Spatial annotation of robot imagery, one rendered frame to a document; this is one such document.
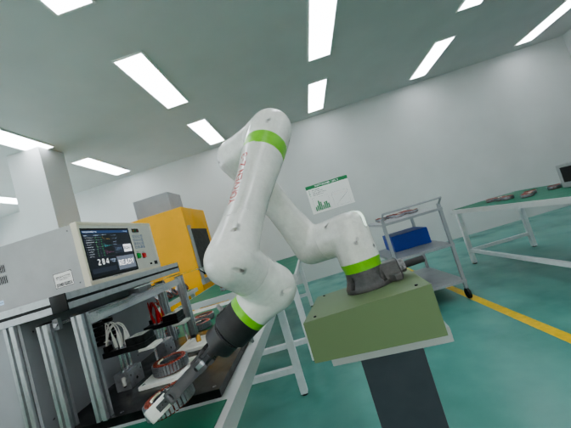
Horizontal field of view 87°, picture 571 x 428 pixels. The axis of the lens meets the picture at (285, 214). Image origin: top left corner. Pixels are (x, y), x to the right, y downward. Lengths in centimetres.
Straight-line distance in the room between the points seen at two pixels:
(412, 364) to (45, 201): 504
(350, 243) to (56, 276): 91
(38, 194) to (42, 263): 428
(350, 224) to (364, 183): 552
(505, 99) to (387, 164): 269
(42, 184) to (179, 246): 205
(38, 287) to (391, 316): 105
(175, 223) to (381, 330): 427
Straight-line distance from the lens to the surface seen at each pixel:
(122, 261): 126
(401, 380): 103
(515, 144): 772
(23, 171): 567
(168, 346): 140
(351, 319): 83
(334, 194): 634
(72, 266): 114
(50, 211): 532
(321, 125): 664
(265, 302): 65
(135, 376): 120
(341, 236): 95
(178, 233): 484
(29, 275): 124
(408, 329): 85
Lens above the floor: 110
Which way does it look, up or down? 4 degrees up
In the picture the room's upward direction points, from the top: 17 degrees counter-clockwise
